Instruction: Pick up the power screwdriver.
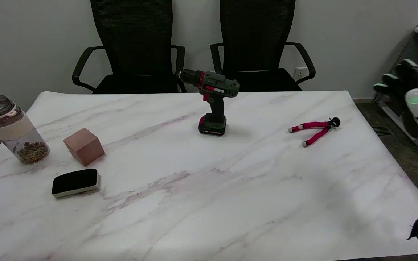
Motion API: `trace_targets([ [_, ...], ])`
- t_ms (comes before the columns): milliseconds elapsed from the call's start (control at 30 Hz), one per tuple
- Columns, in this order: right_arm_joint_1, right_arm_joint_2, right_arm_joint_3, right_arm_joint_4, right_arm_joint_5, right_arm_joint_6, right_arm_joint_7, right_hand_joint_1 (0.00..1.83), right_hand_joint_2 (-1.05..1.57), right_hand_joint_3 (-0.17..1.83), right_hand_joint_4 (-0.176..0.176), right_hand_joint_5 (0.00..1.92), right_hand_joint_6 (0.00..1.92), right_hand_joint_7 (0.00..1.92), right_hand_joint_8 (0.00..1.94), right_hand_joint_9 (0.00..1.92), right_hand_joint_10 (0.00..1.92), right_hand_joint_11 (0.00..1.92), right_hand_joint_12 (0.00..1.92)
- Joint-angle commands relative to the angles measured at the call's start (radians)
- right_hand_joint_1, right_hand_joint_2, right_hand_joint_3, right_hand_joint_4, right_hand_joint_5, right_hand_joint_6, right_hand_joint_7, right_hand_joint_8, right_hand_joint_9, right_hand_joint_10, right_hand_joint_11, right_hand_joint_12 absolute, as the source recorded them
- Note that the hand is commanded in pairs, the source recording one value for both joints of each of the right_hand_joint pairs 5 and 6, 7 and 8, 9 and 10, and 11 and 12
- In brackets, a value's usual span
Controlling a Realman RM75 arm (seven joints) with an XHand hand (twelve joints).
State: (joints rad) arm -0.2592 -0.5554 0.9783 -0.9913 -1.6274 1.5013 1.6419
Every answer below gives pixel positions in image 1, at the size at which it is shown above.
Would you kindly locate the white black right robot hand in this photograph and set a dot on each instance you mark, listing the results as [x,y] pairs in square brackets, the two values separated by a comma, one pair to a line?
[417,99]

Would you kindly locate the green red power screwdriver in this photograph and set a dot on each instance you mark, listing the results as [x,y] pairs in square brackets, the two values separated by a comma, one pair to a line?
[214,98]

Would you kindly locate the white shelf unit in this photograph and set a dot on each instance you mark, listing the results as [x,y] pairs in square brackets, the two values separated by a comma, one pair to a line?
[412,72]

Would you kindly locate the red flexible mini tripod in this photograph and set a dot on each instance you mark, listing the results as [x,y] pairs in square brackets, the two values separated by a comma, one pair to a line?
[314,130]

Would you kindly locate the black mesh office chair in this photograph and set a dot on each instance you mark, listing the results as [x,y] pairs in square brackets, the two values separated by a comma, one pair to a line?
[259,45]
[132,47]

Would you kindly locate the brown wooden cube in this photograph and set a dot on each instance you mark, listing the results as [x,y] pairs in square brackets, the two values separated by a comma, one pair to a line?
[84,146]

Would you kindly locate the black whiteboard eraser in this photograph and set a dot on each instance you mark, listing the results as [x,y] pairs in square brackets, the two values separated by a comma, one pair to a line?
[75,182]

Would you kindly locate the clear jar with nuts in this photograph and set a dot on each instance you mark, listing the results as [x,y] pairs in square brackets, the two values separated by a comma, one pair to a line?
[15,130]

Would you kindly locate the white wall power socket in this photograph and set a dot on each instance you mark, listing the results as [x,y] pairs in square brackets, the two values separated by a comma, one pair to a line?
[300,73]

